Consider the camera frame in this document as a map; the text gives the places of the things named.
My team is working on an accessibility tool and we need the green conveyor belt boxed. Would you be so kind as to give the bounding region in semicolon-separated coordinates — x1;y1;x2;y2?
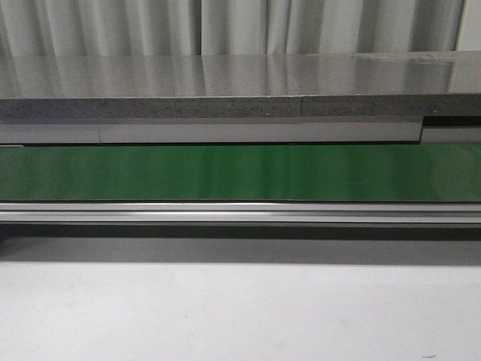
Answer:
1;144;480;202

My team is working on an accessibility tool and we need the grey stone counter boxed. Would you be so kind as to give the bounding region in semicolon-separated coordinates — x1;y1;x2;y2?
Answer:
0;50;481;145

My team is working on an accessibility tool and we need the white pleated curtain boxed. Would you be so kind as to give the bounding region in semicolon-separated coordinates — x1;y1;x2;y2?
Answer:
1;1;480;56

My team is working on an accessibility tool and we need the aluminium conveyor side rail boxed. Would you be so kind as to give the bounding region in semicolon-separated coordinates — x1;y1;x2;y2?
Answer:
1;202;480;225

